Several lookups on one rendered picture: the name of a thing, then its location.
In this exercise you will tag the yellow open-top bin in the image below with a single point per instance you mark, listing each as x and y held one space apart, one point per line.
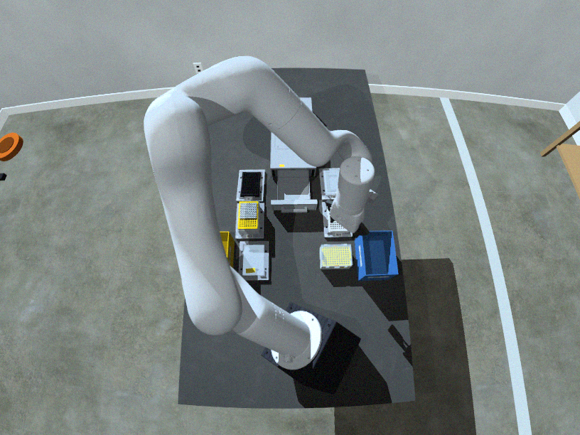
229 246

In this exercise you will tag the blue open-top bin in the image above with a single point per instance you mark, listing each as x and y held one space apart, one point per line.
379 262

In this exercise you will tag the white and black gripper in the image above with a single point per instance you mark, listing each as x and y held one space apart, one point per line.
352 223

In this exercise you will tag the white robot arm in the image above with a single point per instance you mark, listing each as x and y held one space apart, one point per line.
178 141

